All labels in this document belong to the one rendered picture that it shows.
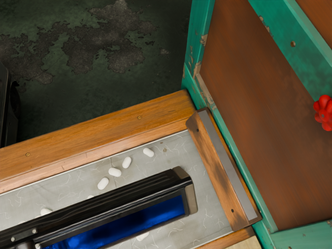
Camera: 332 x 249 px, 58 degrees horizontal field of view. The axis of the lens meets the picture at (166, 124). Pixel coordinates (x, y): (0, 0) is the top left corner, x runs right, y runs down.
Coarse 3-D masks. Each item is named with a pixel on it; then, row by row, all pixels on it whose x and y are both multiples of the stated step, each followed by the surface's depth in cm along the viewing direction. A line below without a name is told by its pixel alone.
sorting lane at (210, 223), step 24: (144, 144) 85; (168, 144) 85; (192, 144) 85; (96, 168) 82; (120, 168) 82; (144, 168) 82; (168, 168) 82; (192, 168) 82; (24, 192) 79; (48, 192) 79; (72, 192) 79; (96, 192) 79; (0, 216) 76; (24, 216) 76; (192, 216) 77; (216, 216) 77; (144, 240) 75; (168, 240) 75; (192, 240) 75
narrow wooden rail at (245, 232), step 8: (232, 232) 77; (240, 232) 74; (248, 232) 74; (216, 240) 73; (224, 240) 73; (232, 240) 73; (240, 240) 73; (200, 248) 72; (208, 248) 72; (216, 248) 72
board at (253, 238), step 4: (252, 236) 72; (244, 240) 72; (248, 240) 72; (252, 240) 72; (256, 240) 72; (236, 244) 71; (240, 244) 71; (244, 244) 71; (248, 244) 71; (252, 244) 71; (256, 244) 71; (224, 248) 71; (228, 248) 71; (232, 248) 71; (236, 248) 71; (240, 248) 71; (244, 248) 71; (248, 248) 71; (252, 248) 71; (256, 248) 71; (260, 248) 71
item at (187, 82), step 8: (184, 64) 85; (184, 72) 88; (184, 80) 91; (192, 80) 83; (184, 88) 94; (192, 88) 85; (192, 96) 88; (200, 96) 81; (200, 104) 83; (256, 224) 71; (264, 224) 67; (256, 232) 73; (264, 232) 68; (264, 240) 70; (264, 248) 72; (272, 248) 67
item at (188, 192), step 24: (120, 192) 45; (144, 192) 43; (168, 192) 43; (192, 192) 44; (48, 216) 45; (72, 216) 42; (96, 216) 41; (120, 216) 42; (144, 216) 44; (168, 216) 46; (0, 240) 42; (24, 240) 40; (48, 240) 40; (72, 240) 42; (96, 240) 43; (120, 240) 45
